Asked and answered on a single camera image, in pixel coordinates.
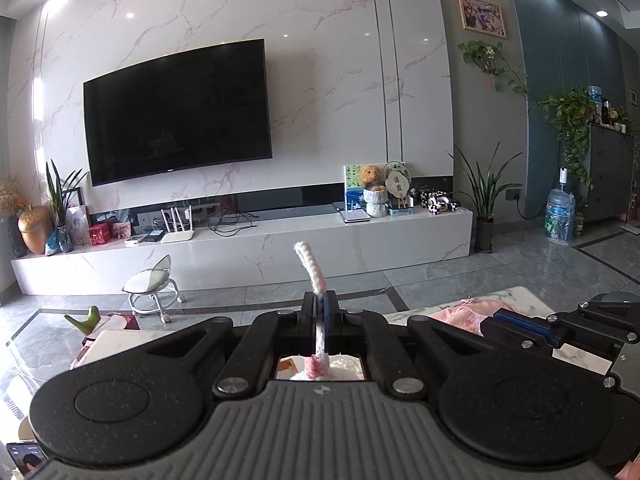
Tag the pink cloth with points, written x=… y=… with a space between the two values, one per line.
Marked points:
x=465 y=316

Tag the white marble television console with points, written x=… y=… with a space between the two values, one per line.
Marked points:
x=300 y=255

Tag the dried flowers in dark vase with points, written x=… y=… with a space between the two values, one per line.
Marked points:
x=10 y=195

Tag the green plant in glass vase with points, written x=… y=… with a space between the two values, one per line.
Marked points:
x=60 y=195

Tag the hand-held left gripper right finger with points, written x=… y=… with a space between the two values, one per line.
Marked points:
x=328 y=312

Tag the small black picture frame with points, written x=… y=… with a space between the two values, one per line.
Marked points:
x=74 y=197

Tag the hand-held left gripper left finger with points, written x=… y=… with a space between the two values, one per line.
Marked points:
x=310 y=312

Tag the trailing pothos plant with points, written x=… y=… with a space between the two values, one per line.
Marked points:
x=570 y=115

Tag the white pink crocheted toy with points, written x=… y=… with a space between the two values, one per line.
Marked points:
x=307 y=260

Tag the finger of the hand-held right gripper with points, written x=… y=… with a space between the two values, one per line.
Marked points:
x=525 y=321
x=515 y=337

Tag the round white hand fan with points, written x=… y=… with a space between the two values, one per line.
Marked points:
x=397 y=177

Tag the tall leafed floor pot plant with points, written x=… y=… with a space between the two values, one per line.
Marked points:
x=484 y=195

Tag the white rolling stool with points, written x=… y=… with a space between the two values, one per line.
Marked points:
x=150 y=277

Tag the brown plush toy bouquet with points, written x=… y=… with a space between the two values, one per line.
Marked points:
x=376 y=200

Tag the grey cabinet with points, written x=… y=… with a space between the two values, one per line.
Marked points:
x=607 y=175

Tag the blue water jug with pump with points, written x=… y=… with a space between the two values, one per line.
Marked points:
x=559 y=215

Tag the black white toy cars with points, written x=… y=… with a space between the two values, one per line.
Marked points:
x=440 y=202

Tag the pink patterned box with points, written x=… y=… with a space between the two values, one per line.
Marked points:
x=121 y=230

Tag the white router with antennas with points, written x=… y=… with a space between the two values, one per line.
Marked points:
x=177 y=236

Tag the green bird shaped ornament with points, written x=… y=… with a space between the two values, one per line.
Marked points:
x=86 y=321

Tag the black flat screen television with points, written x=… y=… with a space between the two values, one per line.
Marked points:
x=175 y=115

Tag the red box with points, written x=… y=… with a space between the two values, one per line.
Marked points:
x=99 y=235

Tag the green blue canvas painting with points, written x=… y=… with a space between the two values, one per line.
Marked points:
x=352 y=180

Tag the framed wall picture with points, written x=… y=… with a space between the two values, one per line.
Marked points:
x=482 y=14

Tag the gold acorn shaped vase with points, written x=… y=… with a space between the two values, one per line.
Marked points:
x=35 y=232

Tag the hanging green vine plant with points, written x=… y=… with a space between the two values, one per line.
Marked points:
x=487 y=57

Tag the silver laptop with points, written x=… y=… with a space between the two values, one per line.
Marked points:
x=352 y=216

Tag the black smartphone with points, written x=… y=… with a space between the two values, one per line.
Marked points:
x=25 y=457

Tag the wall power socket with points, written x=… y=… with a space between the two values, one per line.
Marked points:
x=515 y=193

